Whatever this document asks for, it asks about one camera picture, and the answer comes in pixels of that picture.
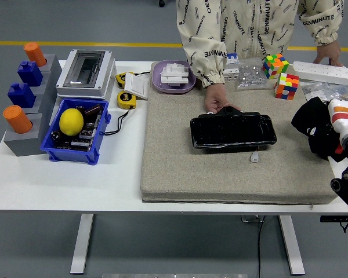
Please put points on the clear bag of nuts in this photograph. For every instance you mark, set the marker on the clear bag of nuts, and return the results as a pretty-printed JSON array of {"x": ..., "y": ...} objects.
[{"x": 249, "y": 76}]

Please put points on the white wall switch plate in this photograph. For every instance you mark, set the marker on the white wall switch plate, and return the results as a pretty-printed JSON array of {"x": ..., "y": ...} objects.
[{"x": 137, "y": 86}]

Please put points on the purple dish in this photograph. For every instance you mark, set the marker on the purple dish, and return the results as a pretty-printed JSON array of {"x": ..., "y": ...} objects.
[{"x": 158, "y": 82}]

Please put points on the white switch parts stack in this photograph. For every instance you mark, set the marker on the white switch parts stack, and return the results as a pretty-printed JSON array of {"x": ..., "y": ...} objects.
[{"x": 175, "y": 75}]

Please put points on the white power strip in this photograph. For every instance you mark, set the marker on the white power strip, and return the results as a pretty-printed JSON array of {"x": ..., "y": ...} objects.
[{"x": 324, "y": 72}]

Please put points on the colourful puzzle cube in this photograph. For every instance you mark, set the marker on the colourful puzzle cube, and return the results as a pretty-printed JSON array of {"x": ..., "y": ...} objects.
[
  {"x": 287, "y": 87},
  {"x": 275, "y": 66}
]

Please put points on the yellow lemon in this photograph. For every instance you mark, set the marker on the yellow lemon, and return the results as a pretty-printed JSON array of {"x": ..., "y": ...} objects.
[{"x": 71, "y": 121}]

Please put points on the blue plastic bin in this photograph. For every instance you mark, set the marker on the blue plastic bin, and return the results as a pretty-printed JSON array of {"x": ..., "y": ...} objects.
[{"x": 75, "y": 155}]

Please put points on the grey electrical enclosure box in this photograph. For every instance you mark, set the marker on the grey electrical enclosure box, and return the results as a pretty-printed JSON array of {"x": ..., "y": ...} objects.
[{"x": 84, "y": 87}]

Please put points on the person's left hand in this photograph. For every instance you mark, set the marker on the person's left hand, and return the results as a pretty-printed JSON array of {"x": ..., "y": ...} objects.
[{"x": 329, "y": 53}]

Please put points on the person's right hand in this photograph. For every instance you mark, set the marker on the person's right hand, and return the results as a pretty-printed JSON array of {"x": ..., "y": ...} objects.
[{"x": 216, "y": 98}]

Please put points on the person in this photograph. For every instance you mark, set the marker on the person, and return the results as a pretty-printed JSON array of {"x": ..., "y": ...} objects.
[{"x": 249, "y": 23}]

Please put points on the white table leg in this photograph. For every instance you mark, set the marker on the white table leg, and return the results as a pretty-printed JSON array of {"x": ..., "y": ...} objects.
[
  {"x": 291, "y": 246},
  {"x": 82, "y": 243}
]

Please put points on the small white connector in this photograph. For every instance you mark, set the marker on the small white connector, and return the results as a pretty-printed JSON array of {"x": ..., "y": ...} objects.
[{"x": 254, "y": 157}]

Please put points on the blue block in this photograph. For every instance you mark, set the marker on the blue block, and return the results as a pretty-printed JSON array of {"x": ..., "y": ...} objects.
[
  {"x": 21, "y": 95},
  {"x": 30, "y": 73}
]

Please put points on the grey stepped block holder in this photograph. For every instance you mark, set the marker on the grey stepped block holder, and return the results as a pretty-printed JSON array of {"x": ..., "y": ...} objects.
[{"x": 26, "y": 146}]

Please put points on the black rag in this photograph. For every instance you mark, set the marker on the black rag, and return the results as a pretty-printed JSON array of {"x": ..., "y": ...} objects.
[{"x": 310, "y": 113}]

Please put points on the yellow tape measure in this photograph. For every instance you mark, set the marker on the yellow tape measure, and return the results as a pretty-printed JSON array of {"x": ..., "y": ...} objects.
[
  {"x": 125, "y": 100},
  {"x": 120, "y": 79}
]

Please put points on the person's right forearm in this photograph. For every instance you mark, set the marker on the person's right forearm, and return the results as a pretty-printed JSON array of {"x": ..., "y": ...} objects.
[{"x": 206, "y": 63}]

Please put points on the black table control box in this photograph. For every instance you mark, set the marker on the black table control box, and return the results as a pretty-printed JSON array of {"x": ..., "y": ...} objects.
[{"x": 333, "y": 219}]

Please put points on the metal bracket under table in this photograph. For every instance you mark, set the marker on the metal bracket under table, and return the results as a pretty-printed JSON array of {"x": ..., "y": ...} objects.
[{"x": 249, "y": 219}]

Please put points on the black glossy panel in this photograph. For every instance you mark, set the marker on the black glossy panel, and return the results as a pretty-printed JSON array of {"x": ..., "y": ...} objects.
[{"x": 232, "y": 130}]

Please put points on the clear bags of small parts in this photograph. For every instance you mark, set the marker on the clear bags of small parts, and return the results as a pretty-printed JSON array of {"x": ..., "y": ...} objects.
[{"x": 319, "y": 91}]

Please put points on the person's left forearm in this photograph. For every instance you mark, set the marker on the person's left forearm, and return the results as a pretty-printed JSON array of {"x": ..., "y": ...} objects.
[{"x": 322, "y": 27}]

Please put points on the grey-brown mat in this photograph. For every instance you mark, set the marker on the grey-brown mat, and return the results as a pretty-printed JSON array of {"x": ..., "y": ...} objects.
[{"x": 191, "y": 173}]

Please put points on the white blue circuit breaker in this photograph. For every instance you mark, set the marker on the white blue circuit breaker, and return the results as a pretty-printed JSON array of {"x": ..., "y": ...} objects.
[{"x": 233, "y": 62}]

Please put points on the orange cylinder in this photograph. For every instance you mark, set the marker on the orange cylinder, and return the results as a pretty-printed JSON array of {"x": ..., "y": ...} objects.
[
  {"x": 34, "y": 53},
  {"x": 16, "y": 119}
]

